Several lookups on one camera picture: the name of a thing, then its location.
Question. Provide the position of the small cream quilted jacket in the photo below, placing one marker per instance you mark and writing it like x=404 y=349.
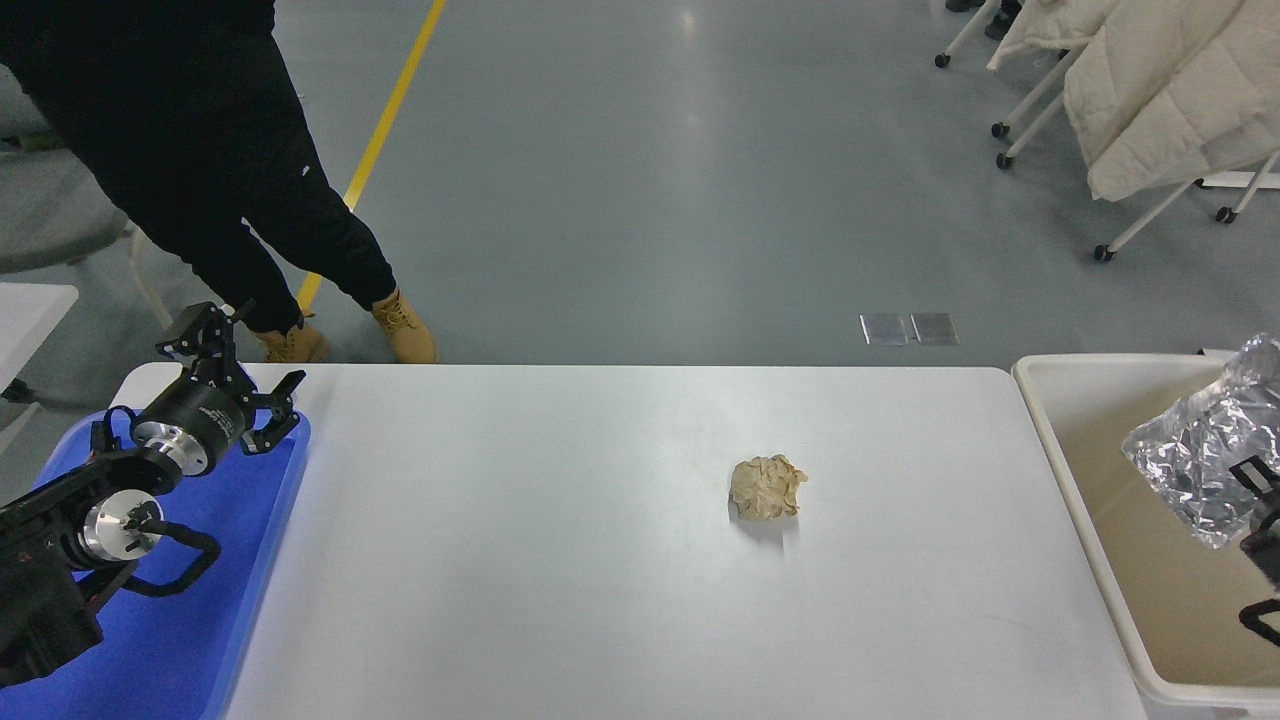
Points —
x=1050 y=25

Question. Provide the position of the flat white board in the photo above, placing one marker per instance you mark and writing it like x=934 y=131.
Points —
x=1215 y=353

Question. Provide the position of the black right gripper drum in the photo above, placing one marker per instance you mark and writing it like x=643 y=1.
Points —
x=1265 y=560

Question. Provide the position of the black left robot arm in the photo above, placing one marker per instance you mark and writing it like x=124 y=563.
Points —
x=40 y=570

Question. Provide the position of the small white side table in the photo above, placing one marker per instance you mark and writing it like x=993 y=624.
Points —
x=25 y=320

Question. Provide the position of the silver foil tray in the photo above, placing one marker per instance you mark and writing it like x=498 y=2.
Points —
x=1200 y=450

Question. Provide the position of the silver floor plate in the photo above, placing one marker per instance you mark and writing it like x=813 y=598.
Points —
x=935 y=328
x=884 y=330

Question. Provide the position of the tan paper ball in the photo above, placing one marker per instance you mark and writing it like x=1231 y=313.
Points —
x=768 y=488

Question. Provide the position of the blue plastic tray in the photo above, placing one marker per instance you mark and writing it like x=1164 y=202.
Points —
x=180 y=640

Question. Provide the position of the person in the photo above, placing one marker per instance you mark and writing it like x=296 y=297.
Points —
x=180 y=120
x=1003 y=22

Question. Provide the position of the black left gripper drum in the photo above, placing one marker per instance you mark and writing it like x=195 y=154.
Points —
x=205 y=410

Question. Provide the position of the grey chair with white frame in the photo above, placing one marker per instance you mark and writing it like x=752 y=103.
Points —
x=40 y=230

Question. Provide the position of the large cream quilted jacket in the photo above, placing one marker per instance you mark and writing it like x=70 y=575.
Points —
x=1180 y=90

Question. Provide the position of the white chair frame with casters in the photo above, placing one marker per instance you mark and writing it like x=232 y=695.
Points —
x=942 y=60
x=1000 y=129
x=1102 y=252

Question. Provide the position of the large pale plastic bin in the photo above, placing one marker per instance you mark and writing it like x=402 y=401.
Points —
x=1090 y=440

